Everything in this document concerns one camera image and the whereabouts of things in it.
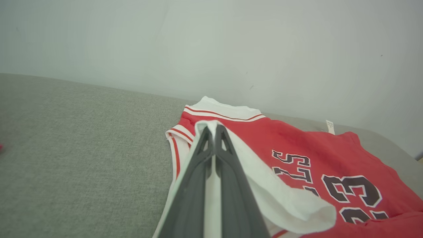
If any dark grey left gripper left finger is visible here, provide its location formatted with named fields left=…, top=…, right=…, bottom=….
left=158, top=126, right=215, bottom=238

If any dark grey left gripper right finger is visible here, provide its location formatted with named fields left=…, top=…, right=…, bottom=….
left=214, top=125, right=271, bottom=238

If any red basketball shorts white trim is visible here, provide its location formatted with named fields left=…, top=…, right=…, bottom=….
left=153, top=96, right=423, bottom=238

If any grey fabric sofa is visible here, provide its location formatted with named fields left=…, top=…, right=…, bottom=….
left=0, top=73, right=423, bottom=238

